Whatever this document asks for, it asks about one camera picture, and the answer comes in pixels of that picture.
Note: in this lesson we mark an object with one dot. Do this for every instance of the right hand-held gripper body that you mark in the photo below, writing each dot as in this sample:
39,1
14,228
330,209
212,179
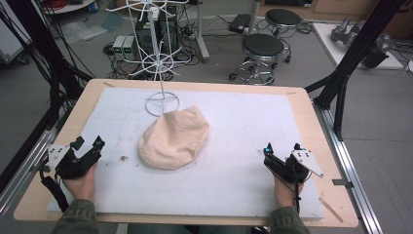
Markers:
305,161

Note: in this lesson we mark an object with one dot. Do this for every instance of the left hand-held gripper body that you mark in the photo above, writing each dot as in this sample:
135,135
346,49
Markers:
58,154

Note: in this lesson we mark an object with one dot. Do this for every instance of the beige cloth hat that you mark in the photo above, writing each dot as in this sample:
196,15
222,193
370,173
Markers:
173,139

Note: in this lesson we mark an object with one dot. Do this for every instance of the person's right hand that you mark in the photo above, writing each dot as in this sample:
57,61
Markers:
285,195

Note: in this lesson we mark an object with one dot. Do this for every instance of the person's left hand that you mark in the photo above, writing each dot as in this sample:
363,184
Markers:
82,188

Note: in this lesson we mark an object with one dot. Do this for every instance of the white foam mat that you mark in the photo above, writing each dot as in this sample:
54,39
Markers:
233,130

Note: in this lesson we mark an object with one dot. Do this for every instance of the thin wooden stick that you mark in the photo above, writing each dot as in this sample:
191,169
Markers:
331,210

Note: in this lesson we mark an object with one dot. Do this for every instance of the grey power supply unit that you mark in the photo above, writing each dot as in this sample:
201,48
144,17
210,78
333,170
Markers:
119,47
131,48

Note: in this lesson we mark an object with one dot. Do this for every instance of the large black round stool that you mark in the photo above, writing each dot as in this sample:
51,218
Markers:
263,45

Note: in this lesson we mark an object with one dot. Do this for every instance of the white floor platform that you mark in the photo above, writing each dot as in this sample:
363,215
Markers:
328,42

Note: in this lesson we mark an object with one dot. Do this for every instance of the grey robot device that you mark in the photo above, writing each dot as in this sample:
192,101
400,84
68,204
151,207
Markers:
344,32

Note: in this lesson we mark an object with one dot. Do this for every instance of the grey metal table leg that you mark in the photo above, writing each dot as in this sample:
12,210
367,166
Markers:
202,39

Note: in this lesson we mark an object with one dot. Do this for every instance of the black flat box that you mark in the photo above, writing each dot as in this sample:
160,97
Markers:
239,22

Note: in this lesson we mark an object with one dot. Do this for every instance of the black computer tower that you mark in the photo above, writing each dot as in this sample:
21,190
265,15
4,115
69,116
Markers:
168,32

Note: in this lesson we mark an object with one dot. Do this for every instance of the small black round stool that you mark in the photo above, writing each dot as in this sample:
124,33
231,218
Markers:
283,17

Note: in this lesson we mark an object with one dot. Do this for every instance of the white round table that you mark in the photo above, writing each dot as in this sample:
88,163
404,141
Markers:
69,7

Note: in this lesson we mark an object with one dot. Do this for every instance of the aluminium rail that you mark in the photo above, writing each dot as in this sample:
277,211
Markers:
22,172
350,169

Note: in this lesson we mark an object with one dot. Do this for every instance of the grey metal bracket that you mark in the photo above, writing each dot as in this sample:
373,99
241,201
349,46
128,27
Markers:
342,183

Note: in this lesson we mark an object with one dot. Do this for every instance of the black metal frame post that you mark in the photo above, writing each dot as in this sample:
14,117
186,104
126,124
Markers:
357,52

